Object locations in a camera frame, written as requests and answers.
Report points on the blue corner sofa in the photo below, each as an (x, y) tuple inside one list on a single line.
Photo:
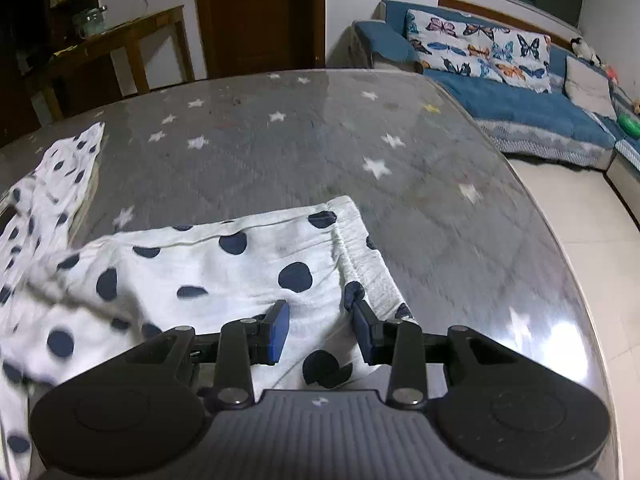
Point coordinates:
[(519, 121)]

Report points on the white polka dot garment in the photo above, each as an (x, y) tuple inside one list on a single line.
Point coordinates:
[(66, 310)]

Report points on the butterfly print pillow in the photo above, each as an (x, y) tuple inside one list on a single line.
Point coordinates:
[(512, 56)]

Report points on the dark wooden door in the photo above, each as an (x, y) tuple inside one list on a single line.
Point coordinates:
[(241, 37)]

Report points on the grey star pattern mat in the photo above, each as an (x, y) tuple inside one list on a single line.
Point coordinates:
[(463, 240)]

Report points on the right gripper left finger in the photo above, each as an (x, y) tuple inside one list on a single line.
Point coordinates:
[(217, 367)]

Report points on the green glass jar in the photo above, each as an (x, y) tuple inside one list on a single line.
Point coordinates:
[(91, 22)]

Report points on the green toy ball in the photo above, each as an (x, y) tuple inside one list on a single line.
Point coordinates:
[(630, 125)]

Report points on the wooden side table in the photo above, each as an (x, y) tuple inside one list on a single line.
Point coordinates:
[(125, 36)]

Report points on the dark wooden shelf cabinet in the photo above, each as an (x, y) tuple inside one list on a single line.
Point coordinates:
[(41, 25)]

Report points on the grey square cushion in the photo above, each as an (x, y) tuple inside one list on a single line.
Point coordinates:
[(588, 89)]

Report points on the black white plush toy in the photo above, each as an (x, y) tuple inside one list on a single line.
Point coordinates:
[(583, 50)]

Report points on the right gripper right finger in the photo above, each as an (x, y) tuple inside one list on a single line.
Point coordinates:
[(468, 358)]

